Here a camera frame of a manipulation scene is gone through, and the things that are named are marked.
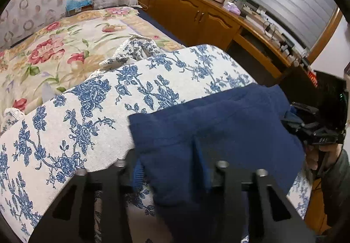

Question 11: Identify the person's right grey sleeve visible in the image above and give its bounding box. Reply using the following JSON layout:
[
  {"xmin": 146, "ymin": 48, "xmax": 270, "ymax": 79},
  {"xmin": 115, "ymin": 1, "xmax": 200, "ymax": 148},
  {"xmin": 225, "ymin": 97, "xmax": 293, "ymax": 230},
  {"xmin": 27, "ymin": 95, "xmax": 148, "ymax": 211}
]
[{"xmin": 321, "ymin": 150, "xmax": 349, "ymax": 227}]

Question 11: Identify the navy blue garment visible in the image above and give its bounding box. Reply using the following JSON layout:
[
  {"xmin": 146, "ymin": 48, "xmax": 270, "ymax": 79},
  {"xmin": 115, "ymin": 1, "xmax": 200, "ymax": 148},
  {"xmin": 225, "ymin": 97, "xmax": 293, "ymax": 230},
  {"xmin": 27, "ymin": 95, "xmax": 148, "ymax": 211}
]
[{"xmin": 129, "ymin": 84, "xmax": 304, "ymax": 242}]

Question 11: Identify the purple tissue pack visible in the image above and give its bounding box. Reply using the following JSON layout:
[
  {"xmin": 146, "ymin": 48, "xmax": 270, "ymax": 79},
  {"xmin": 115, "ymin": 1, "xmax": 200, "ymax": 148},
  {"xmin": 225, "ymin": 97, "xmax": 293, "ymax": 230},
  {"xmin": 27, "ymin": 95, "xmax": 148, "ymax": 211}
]
[{"xmin": 223, "ymin": 2, "xmax": 241, "ymax": 16}]

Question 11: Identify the blue floral white quilt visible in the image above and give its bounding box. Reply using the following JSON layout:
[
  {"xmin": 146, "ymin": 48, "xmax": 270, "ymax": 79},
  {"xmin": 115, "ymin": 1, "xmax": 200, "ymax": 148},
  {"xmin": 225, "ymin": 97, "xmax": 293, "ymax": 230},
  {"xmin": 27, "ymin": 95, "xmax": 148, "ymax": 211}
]
[{"xmin": 0, "ymin": 35, "xmax": 313, "ymax": 243}]

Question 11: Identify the blue item in box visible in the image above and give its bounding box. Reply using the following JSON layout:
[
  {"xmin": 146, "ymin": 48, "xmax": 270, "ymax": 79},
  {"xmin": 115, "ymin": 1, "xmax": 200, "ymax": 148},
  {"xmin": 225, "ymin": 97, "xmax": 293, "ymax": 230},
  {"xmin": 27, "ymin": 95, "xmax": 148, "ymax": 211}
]
[{"xmin": 65, "ymin": 0, "xmax": 94, "ymax": 17}]

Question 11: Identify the navy bed sheet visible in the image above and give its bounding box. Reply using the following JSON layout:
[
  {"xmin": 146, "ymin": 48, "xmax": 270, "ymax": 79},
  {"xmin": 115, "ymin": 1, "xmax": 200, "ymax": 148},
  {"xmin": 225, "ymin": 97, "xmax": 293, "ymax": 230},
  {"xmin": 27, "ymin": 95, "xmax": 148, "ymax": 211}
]
[{"xmin": 138, "ymin": 7, "xmax": 187, "ymax": 47}]

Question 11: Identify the pink floral beige blanket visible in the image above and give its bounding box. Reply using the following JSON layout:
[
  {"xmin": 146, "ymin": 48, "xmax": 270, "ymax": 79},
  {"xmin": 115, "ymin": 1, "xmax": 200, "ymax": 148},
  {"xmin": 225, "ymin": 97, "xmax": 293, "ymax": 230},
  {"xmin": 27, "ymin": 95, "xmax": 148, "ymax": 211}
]
[{"xmin": 1, "ymin": 7, "xmax": 183, "ymax": 117}]

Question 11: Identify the long wooden sideboard cabinet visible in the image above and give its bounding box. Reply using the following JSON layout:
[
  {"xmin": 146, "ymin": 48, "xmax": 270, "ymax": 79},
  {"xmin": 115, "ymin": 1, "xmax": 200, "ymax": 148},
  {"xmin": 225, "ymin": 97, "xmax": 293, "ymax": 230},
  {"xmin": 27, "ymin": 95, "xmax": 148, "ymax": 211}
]
[{"xmin": 138, "ymin": 0, "xmax": 309, "ymax": 85}]

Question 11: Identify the person's right hand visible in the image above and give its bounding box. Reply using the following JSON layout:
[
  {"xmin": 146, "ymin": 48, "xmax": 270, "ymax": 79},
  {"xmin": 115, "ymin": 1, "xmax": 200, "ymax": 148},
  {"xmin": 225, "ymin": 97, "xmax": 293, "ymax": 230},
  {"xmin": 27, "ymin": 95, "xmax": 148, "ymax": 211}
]
[{"xmin": 306, "ymin": 144, "xmax": 342, "ymax": 170}]

